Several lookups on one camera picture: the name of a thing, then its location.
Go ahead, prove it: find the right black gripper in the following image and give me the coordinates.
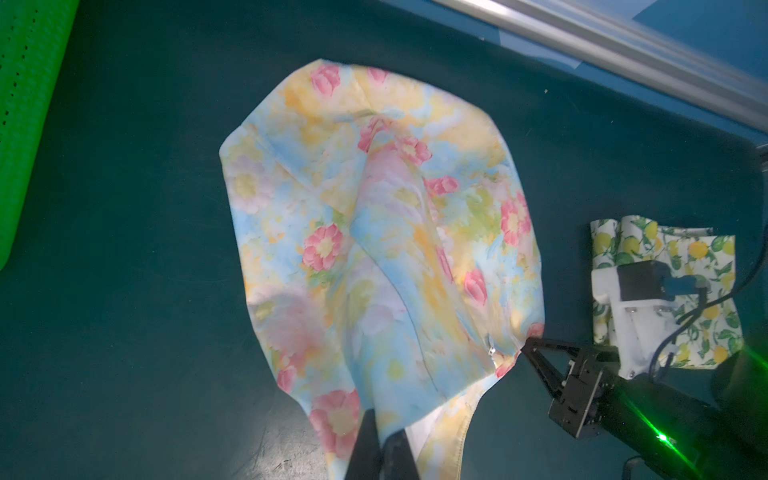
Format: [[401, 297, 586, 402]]
[[522, 337, 619, 439]]

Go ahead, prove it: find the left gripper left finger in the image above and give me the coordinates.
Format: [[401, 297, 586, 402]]
[[344, 409, 383, 480]]

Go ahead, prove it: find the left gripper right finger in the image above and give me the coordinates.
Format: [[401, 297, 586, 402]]
[[381, 429, 420, 480]]

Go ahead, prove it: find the lemon print skirt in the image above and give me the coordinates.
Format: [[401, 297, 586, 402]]
[[590, 215, 744, 370]]

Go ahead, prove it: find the pink floral skirt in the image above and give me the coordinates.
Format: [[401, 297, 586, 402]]
[[220, 60, 545, 479]]

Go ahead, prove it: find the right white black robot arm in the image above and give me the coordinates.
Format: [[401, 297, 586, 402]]
[[522, 338, 767, 479]]

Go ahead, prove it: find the green plastic basket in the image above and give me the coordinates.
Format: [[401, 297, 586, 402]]
[[1, 0, 79, 265]]

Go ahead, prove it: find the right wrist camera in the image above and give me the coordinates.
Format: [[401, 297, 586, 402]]
[[591, 260, 709, 380]]

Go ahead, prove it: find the rear aluminium frame rail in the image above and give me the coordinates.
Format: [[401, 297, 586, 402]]
[[441, 1, 767, 132]]

